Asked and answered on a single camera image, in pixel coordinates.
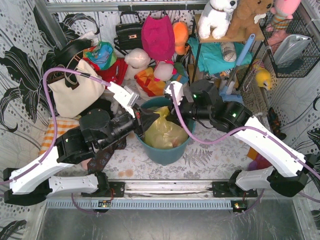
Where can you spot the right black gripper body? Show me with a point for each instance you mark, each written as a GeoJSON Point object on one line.
{"type": "Point", "coordinates": [180, 110]}

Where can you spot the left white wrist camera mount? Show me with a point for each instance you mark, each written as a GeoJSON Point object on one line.
{"type": "Point", "coordinates": [124, 96]}

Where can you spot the teal plastic trash bin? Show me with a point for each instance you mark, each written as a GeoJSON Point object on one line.
{"type": "Point", "coordinates": [161, 156]}

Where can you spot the blue lint roller mop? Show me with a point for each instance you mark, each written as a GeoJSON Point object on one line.
{"type": "Point", "coordinates": [226, 91]}

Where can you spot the pink plush toy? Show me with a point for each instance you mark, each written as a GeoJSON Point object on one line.
{"type": "Point", "coordinates": [282, 14]}

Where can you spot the yellow plush duck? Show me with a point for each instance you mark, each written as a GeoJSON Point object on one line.
{"type": "Point", "coordinates": [262, 76]}

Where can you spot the yellow translucent trash bag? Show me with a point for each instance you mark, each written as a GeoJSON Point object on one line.
{"type": "Point", "coordinates": [164, 134]}

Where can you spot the grey patterned rolled cloth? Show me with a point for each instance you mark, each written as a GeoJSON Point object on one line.
{"type": "Point", "coordinates": [228, 51]}

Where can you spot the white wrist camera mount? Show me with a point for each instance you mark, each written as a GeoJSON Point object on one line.
{"type": "Point", "coordinates": [175, 89]}
{"type": "Point", "coordinates": [124, 96]}

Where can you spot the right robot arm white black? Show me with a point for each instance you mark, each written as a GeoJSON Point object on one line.
{"type": "Point", "coordinates": [288, 173]}

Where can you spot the orange white checkered towel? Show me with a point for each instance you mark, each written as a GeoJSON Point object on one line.
{"type": "Point", "coordinates": [63, 125]}

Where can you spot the white plush dog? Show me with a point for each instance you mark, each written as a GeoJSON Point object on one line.
{"type": "Point", "coordinates": [216, 18]}

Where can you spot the dark patterned cloth right side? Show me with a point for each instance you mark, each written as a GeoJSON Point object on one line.
{"type": "Point", "coordinates": [275, 124]}

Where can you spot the magenta knitted bag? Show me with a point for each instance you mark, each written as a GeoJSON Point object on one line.
{"type": "Point", "coordinates": [158, 39]}

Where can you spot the colorful rainbow cloth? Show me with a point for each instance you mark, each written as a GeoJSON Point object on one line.
{"type": "Point", "coordinates": [101, 57]}

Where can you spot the dark floral necktie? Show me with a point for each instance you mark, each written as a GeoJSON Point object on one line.
{"type": "Point", "coordinates": [98, 163]}

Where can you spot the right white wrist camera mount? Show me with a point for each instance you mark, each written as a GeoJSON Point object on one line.
{"type": "Point", "coordinates": [175, 89]}

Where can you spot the brown teddy bear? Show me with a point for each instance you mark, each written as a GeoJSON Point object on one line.
{"type": "Point", "coordinates": [247, 16]}

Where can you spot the silver foil pouch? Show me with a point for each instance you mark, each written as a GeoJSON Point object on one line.
{"type": "Point", "coordinates": [290, 48]}

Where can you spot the black leather handbag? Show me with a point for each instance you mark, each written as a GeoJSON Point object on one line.
{"type": "Point", "coordinates": [129, 35]}

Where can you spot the orange striped cloth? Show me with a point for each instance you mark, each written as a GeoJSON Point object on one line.
{"type": "Point", "coordinates": [146, 80]}

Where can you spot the pink round plush head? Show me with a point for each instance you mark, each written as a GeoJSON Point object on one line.
{"type": "Point", "coordinates": [164, 70]}

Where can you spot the cream canvas tote bag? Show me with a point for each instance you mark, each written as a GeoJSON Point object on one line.
{"type": "Point", "coordinates": [71, 101]}

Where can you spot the white plush bear red clothes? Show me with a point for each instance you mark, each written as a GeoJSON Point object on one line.
{"type": "Point", "coordinates": [126, 68]}

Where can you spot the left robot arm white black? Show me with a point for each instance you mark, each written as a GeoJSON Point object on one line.
{"type": "Point", "coordinates": [97, 131]}

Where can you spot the black metal shelf rack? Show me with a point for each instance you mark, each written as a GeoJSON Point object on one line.
{"type": "Point", "coordinates": [240, 37]}

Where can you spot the aluminium rail base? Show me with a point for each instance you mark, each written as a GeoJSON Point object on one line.
{"type": "Point", "coordinates": [159, 195]}

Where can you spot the purple orange sock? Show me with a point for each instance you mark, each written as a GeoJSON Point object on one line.
{"type": "Point", "coordinates": [258, 161]}

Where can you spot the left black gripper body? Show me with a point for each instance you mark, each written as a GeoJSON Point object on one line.
{"type": "Point", "coordinates": [138, 122]}

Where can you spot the black wire basket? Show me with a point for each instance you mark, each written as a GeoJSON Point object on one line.
{"type": "Point", "coordinates": [307, 60]}

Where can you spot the orange plush toy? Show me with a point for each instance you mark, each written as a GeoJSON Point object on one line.
{"type": "Point", "coordinates": [181, 35]}

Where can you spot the teal folded cloth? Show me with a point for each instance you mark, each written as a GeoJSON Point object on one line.
{"type": "Point", "coordinates": [211, 58]}

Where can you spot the black round hat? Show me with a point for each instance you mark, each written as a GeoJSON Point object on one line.
{"type": "Point", "coordinates": [63, 56]}

